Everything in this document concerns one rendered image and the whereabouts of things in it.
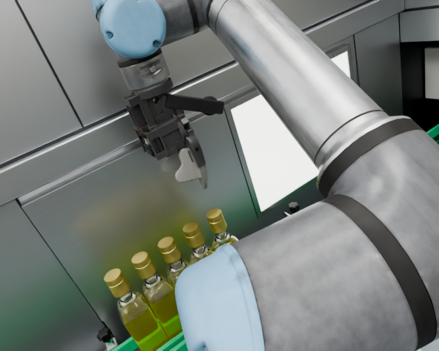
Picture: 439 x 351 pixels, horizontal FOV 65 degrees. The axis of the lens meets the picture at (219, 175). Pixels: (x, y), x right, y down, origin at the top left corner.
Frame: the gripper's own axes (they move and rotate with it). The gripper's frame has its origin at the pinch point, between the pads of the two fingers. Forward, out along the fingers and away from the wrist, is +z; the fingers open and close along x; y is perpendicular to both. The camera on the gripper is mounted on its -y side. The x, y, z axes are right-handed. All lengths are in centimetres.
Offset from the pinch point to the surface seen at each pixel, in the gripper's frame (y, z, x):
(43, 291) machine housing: 37.5, 13.6, -15.6
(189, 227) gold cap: 6.0, 9.0, -0.1
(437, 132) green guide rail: -84, 31, -2
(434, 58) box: -96, 11, -10
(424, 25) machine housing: -84, -3, -6
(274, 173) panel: -25.0, 17.4, -12.1
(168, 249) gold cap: 12.0, 9.8, 1.4
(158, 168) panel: 4.1, -0.5, -12.2
